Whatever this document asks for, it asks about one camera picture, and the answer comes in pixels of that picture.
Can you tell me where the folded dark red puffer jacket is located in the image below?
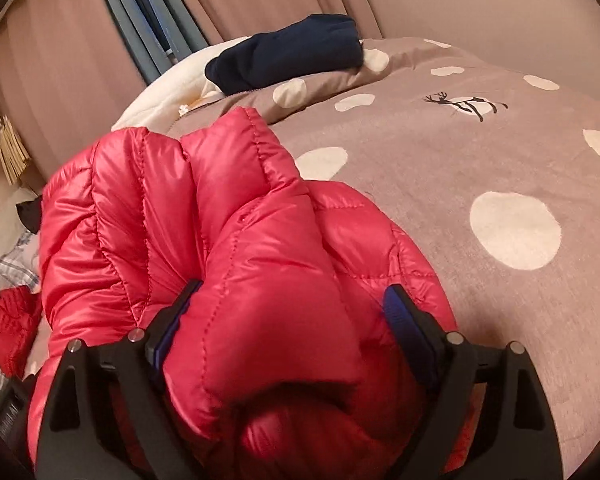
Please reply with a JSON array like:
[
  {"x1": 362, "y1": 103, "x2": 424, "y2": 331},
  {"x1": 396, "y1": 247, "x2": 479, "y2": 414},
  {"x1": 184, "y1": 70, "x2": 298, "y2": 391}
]
[{"x1": 0, "y1": 285, "x2": 42, "y2": 379}]

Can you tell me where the black small garment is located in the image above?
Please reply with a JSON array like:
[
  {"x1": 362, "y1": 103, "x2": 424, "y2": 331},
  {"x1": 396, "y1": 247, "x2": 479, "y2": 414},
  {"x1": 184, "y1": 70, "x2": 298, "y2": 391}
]
[{"x1": 16, "y1": 196, "x2": 43, "y2": 234}]

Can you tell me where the brown polka dot duvet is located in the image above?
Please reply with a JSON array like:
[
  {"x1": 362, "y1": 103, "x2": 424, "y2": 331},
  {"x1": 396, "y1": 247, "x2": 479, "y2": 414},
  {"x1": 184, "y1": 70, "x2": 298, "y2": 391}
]
[{"x1": 169, "y1": 38, "x2": 600, "y2": 479}]

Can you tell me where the yellow pleated lamp shade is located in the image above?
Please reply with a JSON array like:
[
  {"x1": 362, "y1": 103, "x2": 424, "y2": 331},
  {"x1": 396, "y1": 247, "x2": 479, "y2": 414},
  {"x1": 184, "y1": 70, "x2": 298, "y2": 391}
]
[{"x1": 0, "y1": 116, "x2": 32, "y2": 185}]

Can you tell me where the pink beige curtain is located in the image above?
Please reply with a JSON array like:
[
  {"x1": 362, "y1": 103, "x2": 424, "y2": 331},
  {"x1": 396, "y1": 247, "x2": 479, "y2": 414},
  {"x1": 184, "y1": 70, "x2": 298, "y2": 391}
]
[{"x1": 0, "y1": 0, "x2": 600, "y2": 176}]

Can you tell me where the blue grey curtain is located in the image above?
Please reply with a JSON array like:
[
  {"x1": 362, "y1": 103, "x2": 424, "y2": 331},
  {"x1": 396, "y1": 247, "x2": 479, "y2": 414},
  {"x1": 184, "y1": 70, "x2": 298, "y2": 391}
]
[{"x1": 106, "y1": 0, "x2": 209, "y2": 84}]

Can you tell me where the navy blue folded garment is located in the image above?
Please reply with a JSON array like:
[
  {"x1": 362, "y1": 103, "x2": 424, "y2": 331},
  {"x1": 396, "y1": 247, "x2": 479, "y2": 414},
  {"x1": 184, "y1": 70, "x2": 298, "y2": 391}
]
[{"x1": 204, "y1": 14, "x2": 364, "y2": 96}]

